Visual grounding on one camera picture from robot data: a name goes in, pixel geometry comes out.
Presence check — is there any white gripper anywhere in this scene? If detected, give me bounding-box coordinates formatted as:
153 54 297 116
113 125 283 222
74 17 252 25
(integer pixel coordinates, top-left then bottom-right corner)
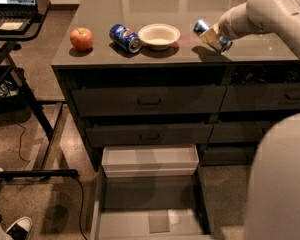
200 2 266 49

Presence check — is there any grey top right drawer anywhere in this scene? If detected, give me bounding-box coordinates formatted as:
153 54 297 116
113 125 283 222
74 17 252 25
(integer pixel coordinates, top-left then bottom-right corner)
220 83 300 112

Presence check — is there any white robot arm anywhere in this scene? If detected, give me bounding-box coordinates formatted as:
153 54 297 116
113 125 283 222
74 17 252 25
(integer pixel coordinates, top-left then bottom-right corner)
199 0 300 240

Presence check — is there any open bottom grey drawer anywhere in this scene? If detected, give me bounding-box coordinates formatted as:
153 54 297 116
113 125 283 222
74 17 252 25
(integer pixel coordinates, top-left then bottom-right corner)
89 167 213 240

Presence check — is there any redbull can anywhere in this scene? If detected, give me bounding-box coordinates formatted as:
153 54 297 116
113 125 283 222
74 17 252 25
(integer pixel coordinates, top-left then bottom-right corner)
193 19 232 54

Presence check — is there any grey bottom right drawer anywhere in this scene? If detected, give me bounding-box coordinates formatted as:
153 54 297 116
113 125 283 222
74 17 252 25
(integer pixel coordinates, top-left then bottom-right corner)
201 147 255 166

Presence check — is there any white paper bowl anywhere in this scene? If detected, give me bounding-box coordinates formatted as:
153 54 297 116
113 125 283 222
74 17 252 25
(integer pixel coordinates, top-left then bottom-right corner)
138 24 180 50

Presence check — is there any grey top left drawer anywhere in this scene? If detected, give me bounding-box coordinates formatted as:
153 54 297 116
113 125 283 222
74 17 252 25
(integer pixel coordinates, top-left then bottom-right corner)
72 86 225 117

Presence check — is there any black laptop stand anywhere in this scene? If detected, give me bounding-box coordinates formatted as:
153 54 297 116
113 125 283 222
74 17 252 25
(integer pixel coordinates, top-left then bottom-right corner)
0 0 79 181

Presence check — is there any grey middle left drawer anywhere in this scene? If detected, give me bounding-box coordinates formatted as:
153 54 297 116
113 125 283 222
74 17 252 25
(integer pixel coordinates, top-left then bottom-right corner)
86 123 213 148

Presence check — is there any blue pepsi can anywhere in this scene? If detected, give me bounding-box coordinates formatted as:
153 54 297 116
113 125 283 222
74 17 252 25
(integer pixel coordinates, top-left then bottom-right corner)
109 24 141 54

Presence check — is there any red apple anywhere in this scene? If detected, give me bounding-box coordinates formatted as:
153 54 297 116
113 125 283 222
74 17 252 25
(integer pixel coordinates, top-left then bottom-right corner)
70 28 94 52

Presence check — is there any black white sneaker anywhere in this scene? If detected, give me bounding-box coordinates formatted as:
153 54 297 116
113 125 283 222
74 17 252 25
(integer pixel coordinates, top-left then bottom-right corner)
6 216 32 240

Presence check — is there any open laptop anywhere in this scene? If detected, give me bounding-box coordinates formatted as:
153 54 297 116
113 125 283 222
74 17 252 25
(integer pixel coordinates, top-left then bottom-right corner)
0 0 38 33

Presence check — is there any black power cable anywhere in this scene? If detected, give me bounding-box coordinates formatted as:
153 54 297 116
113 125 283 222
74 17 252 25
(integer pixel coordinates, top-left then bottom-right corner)
8 112 89 240

